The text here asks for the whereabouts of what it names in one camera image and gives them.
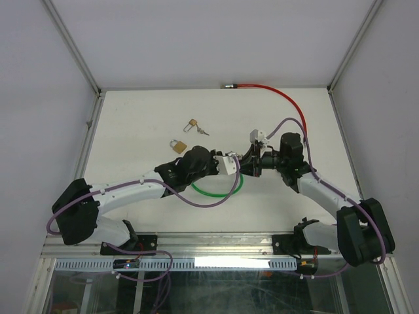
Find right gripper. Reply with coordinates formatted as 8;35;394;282
238;143;288;177

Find green cable lock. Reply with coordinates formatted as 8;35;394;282
191;172;244;198

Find large brass padlock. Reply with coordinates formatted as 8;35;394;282
170;139;187;154

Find small padlock silver keys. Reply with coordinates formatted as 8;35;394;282
196;126;209;136

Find small brass padlock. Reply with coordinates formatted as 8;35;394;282
183;119;197;133

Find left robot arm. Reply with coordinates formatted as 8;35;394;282
46;146;240;254

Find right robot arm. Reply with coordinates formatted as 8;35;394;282
240;130;395;267

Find red cable lock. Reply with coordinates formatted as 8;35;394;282
221;84;308;132

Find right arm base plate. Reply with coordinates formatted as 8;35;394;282
271;234;331;257

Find aluminium mounting rail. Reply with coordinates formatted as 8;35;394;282
42;230;344;259

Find slotted cable duct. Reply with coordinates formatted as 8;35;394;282
55;256;297;272

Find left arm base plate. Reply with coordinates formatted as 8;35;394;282
100;234;158;256

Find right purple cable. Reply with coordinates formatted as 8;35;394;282
266;117;387;279

